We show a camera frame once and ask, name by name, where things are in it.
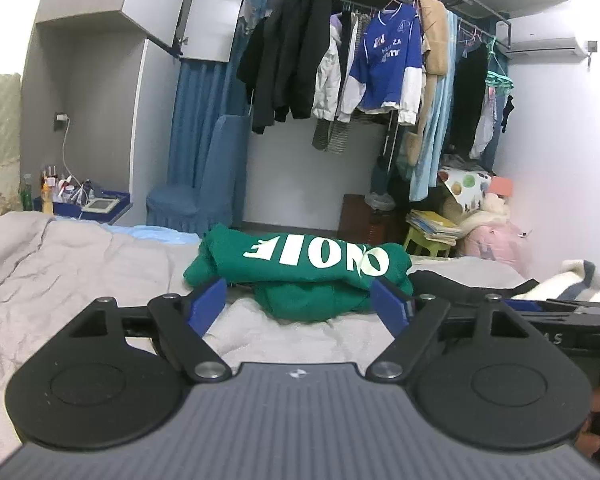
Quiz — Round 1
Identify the green hoodie sweatshirt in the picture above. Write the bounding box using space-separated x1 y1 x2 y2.
184 224 414 323

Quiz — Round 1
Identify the striped folded blanket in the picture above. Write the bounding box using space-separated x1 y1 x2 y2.
514 260 600 307

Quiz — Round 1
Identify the green plastic stool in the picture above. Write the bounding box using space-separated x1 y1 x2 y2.
403 226 452 258

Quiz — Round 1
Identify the stack of books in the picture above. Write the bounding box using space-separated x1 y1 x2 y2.
406 210 463 246

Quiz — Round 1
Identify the dark brown box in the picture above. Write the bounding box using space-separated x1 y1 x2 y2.
337 194 407 246

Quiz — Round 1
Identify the pink plush bundle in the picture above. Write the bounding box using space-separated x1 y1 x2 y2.
457 222 530 275

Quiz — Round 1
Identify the blue covered chair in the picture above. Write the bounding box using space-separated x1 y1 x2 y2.
146 115 250 236

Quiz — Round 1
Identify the blue tray on nightstand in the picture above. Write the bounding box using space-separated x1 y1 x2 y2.
53 190 132 224

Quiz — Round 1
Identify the light blue hanging garment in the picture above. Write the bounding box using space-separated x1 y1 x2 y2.
407 10 458 203

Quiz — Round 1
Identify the orange bottle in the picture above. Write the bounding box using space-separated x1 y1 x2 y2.
41 182 54 216

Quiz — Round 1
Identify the green glass bottle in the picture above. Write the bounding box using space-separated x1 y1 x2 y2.
20 174 34 211

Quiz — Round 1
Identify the blue curtain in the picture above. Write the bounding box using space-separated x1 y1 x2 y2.
166 0 268 188

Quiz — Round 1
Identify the blue white jersey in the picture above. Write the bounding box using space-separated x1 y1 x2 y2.
337 3 424 126

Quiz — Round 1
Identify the grey wardrobe cabinet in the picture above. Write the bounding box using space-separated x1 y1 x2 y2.
19 0 254 226

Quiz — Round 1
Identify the white hanging jacket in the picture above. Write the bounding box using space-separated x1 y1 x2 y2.
312 11 356 122

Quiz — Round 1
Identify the black hanging jacket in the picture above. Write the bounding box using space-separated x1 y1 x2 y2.
236 0 338 134

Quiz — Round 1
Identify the white air conditioner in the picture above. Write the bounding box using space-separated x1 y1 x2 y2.
505 37 586 58

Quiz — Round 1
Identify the beige hanging coat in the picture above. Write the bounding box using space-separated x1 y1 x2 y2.
405 0 449 167

